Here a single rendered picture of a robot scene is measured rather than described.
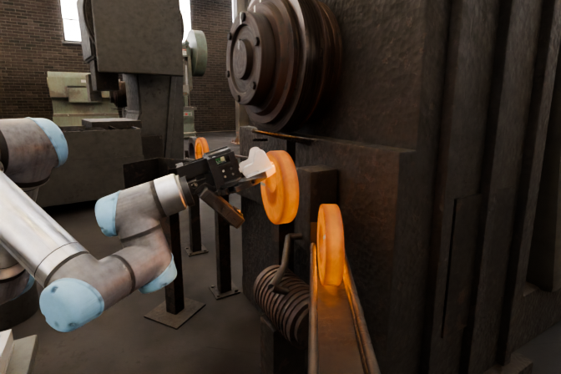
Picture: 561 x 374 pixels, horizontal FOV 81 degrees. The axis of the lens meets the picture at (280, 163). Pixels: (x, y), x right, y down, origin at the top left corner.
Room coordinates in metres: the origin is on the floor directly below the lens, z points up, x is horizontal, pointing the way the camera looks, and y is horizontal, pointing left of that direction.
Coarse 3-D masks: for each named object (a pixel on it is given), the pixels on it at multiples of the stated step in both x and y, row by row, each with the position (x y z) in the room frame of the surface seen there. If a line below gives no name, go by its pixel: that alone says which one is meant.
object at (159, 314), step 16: (144, 160) 1.51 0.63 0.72; (160, 160) 1.58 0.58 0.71; (176, 160) 1.53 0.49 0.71; (128, 176) 1.42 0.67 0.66; (144, 176) 1.51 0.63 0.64; (160, 176) 1.58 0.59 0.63; (160, 224) 1.41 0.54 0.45; (176, 224) 1.43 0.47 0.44; (176, 240) 1.42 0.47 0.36; (176, 256) 1.41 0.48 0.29; (176, 288) 1.40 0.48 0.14; (160, 304) 1.47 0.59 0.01; (176, 304) 1.40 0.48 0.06; (192, 304) 1.47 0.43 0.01; (160, 320) 1.35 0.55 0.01; (176, 320) 1.35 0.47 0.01
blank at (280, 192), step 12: (276, 156) 0.66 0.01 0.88; (288, 156) 0.67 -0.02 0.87; (276, 168) 0.66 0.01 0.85; (288, 168) 0.64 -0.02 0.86; (264, 180) 0.73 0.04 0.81; (276, 180) 0.66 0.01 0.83; (288, 180) 0.63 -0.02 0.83; (264, 192) 0.73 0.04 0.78; (276, 192) 0.66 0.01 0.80; (288, 192) 0.62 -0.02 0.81; (264, 204) 0.73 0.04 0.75; (276, 204) 0.66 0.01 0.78; (288, 204) 0.62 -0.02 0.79; (276, 216) 0.66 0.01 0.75; (288, 216) 0.64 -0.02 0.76
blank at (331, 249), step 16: (320, 208) 0.65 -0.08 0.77; (336, 208) 0.61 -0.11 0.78; (320, 224) 0.64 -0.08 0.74; (336, 224) 0.57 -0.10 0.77; (320, 240) 0.65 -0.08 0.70; (336, 240) 0.55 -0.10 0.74; (320, 256) 0.63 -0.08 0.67; (336, 256) 0.54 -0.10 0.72; (320, 272) 0.61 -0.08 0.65; (336, 272) 0.54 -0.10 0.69
